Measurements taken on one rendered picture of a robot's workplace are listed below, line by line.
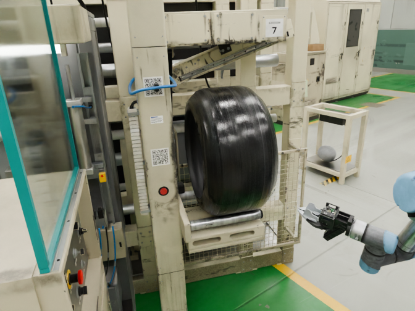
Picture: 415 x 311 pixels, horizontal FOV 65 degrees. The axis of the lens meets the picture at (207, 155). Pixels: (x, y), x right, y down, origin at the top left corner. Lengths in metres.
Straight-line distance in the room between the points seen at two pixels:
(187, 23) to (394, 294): 2.16
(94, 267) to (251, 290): 1.39
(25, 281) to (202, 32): 1.21
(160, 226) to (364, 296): 1.57
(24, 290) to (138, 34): 0.89
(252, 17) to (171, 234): 1.07
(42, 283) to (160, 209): 0.80
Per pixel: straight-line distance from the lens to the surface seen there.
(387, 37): 13.38
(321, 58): 6.42
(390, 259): 1.45
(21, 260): 0.83
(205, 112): 1.29
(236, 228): 1.52
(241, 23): 1.64
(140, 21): 1.29
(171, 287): 1.75
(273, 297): 2.46
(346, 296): 2.57
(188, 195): 1.71
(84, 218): 1.31
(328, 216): 1.34
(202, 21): 1.59
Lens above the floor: 1.72
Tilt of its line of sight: 21 degrees down
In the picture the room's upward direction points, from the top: 2 degrees counter-clockwise
